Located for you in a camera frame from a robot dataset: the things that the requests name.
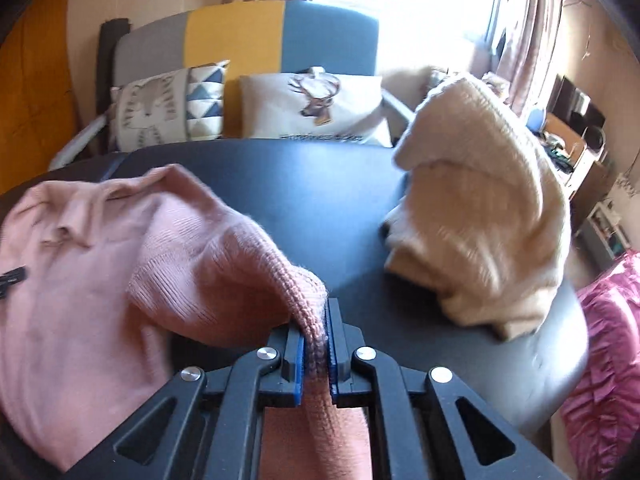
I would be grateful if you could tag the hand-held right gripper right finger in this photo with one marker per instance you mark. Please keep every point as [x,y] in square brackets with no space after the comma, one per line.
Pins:
[332,380]

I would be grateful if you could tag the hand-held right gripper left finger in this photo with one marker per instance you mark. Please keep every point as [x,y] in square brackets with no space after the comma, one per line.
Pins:
[300,370]

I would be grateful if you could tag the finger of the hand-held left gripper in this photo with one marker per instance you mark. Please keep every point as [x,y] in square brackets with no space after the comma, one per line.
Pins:
[11,282]

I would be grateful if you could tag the pink knit sweater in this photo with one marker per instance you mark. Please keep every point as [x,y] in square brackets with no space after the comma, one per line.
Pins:
[100,285]

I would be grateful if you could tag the wooden wardrobe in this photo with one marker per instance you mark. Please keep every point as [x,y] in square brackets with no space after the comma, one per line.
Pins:
[35,85]

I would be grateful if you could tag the cream knit sweater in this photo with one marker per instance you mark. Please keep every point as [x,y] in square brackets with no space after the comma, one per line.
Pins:
[480,210]

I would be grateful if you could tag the tiger print cushion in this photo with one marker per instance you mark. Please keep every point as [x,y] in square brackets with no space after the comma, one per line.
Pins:
[150,105]

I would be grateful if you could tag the deer print cushion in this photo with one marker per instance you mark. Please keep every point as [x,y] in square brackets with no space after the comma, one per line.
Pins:
[310,105]

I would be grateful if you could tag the pink ruffled bedspread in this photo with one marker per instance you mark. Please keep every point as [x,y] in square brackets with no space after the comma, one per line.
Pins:
[605,360]

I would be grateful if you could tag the white shelf unit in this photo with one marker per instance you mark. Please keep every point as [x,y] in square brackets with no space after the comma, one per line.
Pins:
[602,230]

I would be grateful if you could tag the cluttered wooden desk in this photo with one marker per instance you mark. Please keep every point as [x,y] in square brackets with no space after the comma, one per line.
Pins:
[590,175]

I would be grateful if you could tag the grey yellow blue sofa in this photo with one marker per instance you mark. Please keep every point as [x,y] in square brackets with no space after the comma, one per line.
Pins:
[235,35]

